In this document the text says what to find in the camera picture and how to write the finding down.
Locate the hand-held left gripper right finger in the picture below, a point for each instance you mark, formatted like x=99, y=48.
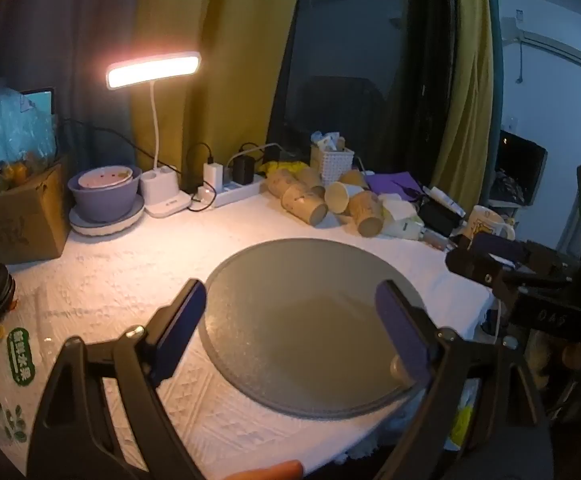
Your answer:
x=403, y=330

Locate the cardboard box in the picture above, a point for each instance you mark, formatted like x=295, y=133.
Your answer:
x=15, y=225

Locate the white plate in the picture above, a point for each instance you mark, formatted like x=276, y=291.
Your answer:
x=95, y=227

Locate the white charger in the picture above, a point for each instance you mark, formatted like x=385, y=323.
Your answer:
x=213, y=174

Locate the white tube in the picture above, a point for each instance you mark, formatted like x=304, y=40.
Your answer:
x=444, y=200

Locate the clear fruit-print plastic bag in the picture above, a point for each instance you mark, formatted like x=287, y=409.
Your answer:
x=20, y=355

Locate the white woven basket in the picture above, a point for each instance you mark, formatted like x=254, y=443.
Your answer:
x=333, y=165

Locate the purple cloth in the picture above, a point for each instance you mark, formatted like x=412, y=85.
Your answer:
x=395, y=183

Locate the pink bowl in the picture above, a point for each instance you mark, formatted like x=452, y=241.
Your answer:
x=104, y=178

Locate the black box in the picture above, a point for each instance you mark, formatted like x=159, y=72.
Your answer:
x=438, y=217

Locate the black charger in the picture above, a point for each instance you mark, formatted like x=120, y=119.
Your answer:
x=244, y=170

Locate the pile of brown paper cups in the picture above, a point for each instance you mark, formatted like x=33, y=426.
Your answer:
x=305, y=202

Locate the yellow cloth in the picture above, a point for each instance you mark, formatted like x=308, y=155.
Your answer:
x=283, y=166

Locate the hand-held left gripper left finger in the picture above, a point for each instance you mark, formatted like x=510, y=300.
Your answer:
x=183, y=327

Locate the white printed mug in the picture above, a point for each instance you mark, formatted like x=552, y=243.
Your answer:
x=485, y=220

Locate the purple bowl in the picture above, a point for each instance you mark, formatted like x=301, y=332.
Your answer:
x=103, y=202

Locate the plastic bag of oranges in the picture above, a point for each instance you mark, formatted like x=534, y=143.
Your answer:
x=5, y=160

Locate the white textured tablecloth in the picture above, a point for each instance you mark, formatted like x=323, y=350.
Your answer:
x=120, y=270

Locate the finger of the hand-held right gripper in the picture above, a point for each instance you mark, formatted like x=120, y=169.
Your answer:
x=475, y=267
x=495, y=245

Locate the white container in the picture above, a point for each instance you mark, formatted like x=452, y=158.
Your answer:
x=399, y=220

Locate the white air conditioner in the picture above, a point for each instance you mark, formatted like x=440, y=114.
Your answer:
x=555, y=47

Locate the yellow curtain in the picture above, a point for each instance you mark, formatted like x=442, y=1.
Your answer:
x=210, y=20
x=470, y=85

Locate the round grey tray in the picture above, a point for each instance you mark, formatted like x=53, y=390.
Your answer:
x=295, y=320

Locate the white power strip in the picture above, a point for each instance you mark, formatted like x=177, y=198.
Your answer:
x=235, y=192

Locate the grey curtain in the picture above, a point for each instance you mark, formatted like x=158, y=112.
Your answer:
x=45, y=35

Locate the white desk lamp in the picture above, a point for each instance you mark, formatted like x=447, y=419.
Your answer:
x=155, y=70

